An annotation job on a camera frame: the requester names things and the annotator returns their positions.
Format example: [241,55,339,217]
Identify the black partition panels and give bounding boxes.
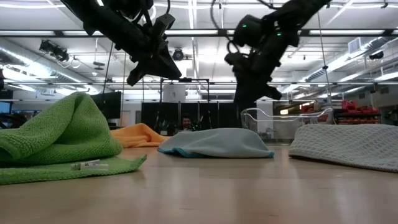
[141,101,240,131]

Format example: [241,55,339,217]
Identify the blue microfiber towel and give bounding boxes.
[157,128,275,159]

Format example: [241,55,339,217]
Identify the silver ventilation duct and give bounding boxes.
[0,40,97,94]
[307,36,398,83]

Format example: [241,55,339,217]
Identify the orange microfiber towel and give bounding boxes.
[110,123,170,149]

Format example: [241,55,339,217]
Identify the green microfiber towel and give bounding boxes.
[0,91,147,186]

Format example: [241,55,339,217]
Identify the black monitor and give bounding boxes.
[90,91,122,120]

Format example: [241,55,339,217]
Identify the white box appliance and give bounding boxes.
[163,84,187,103]

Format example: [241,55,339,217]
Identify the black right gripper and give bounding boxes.
[224,46,283,110]

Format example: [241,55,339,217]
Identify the black ceiling-mounted device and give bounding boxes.
[39,39,70,62]

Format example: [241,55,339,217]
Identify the black overhead beam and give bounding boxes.
[0,29,398,38]

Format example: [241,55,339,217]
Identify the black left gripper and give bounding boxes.
[126,29,183,87]

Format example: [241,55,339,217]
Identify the clear plastic bin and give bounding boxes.
[240,107,335,134]

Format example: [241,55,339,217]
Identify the red storage bins shelf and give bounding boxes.
[335,100,382,125]

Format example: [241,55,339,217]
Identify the grey microfiber towel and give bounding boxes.
[288,123,398,174]

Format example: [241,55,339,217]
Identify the person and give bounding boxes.
[179,115,194,131]

